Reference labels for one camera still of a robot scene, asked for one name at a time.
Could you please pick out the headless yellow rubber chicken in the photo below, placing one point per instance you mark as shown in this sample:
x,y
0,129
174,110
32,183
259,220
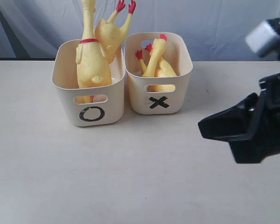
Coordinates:
x,y
163,69

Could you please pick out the large yellow rubber chicken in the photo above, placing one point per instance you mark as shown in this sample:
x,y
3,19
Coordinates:
x,y
109,34

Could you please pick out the whole yellow rubber chicken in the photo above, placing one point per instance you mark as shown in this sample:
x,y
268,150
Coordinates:
x,y
93,69

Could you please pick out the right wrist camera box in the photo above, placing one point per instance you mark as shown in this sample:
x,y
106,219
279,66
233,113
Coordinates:
x,y
265,38

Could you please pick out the severed rubber chicken head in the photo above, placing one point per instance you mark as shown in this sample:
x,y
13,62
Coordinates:
x,y
156,50

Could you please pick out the cream bin marked X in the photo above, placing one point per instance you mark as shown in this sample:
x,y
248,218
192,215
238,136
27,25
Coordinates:
x,y
147,102

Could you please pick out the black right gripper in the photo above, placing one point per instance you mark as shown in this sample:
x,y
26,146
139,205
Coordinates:
x,y
244,126

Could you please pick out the cream bin marked O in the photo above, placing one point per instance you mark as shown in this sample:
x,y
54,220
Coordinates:
x,y
90,106

